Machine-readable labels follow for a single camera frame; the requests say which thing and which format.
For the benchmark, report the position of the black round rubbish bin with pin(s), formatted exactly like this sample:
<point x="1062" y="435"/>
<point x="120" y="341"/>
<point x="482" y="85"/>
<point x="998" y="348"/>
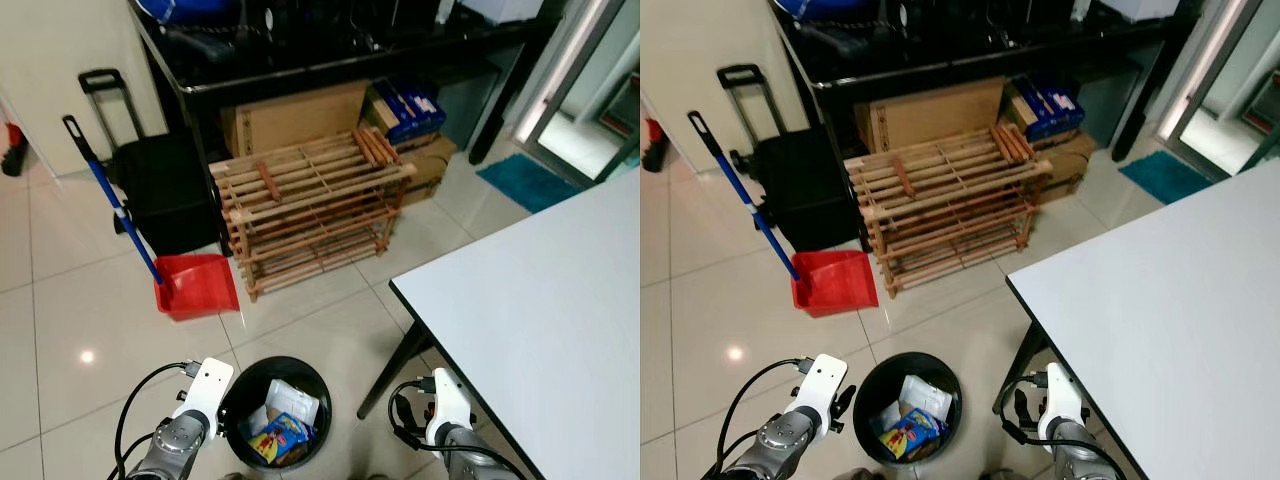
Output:
<point x="245" y="390"/>
<point x="880" y="380"/>

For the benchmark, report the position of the wooden slatted shoe rack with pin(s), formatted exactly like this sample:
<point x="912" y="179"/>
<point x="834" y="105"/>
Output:
<point x="962" y="158"/>
<point x="330" y="160"/>

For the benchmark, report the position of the red and black object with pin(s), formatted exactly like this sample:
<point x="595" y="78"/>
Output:
<point x="12" y="155"/>
<point x="654" y="150"/>

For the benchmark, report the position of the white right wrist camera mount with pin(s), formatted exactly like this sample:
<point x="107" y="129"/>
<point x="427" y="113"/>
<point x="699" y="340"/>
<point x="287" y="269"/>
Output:
<point x="448" y="400"/>
<point x="1060" y="395"/>

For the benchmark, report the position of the sliding glass door frame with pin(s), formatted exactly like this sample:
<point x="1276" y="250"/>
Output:
<point x="560" y="70"/>
<point x="1200" y="70"/>

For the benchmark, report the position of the blue yellow snack packet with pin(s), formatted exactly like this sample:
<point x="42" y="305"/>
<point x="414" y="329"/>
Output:
<point x="915" y="436"/>
<point x="280" y="437"/>

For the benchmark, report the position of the small brown cardboard box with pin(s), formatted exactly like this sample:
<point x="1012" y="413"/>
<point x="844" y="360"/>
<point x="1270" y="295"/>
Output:
<point x="1068" y="162"/>
<point x="430" y="167"/>

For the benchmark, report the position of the red plastic dustpan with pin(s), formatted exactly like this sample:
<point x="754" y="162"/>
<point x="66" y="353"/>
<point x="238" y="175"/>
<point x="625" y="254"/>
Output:
<point x="840" y="282"/>
<point x="200" y="285"/>

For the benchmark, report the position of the black glossy desk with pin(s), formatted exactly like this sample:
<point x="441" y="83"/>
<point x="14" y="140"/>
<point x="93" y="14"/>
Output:
<point x="940" y="60"/>
<point x="300" y="65"/>

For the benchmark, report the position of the black trolley suitcase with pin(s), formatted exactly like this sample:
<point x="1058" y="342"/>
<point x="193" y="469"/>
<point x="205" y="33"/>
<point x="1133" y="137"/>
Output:
<point x="165" y="195"/>
<point x="805" y="190"/>

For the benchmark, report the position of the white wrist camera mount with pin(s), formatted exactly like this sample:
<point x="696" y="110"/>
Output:
<point x="205" y="385"/>
<point x="448" y="400"/>
<point x="822" y="385"/>
<point x="1060" y="395"/>

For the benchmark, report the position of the black table leg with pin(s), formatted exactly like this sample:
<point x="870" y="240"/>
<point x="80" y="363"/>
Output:
<point x="395" y="366"/>
<point x="1022" y="370"/>

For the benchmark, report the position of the teal floor mat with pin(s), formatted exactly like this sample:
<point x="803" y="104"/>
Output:
<point x="525" y="183"/>
<point x="1165" y="177"/>

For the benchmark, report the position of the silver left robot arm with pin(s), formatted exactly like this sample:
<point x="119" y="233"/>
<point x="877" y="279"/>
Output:
<point x="785" y="442"/>
<point x="175" y="447"/>

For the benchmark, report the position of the white box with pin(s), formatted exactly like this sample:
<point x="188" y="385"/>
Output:
<point x="1135" y="8"/>
<point x="500" y="8"/>

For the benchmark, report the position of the large brown cardboard box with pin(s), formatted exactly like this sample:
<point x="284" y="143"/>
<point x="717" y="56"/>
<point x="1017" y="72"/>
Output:
<point x="300" y="118"/>
<point x="935" y="113"/>

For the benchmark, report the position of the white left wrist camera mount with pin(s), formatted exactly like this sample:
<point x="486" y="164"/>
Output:
<point x="205" y="385"/>
<point x="822" y="385"/>

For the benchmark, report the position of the white paper trash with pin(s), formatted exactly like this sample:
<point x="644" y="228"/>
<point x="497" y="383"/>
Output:
<point x="925" y="396"/>
<point x="295" y="400"/>

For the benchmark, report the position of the blue round object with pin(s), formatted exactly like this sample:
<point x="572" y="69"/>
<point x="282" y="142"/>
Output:
<point x="185" y="8"/>
<point x="825" y="6"/>

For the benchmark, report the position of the blue printed box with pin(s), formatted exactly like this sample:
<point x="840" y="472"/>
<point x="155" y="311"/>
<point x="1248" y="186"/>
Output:
<point x="410" y="108"/>
<point x="1045" y="105"/>

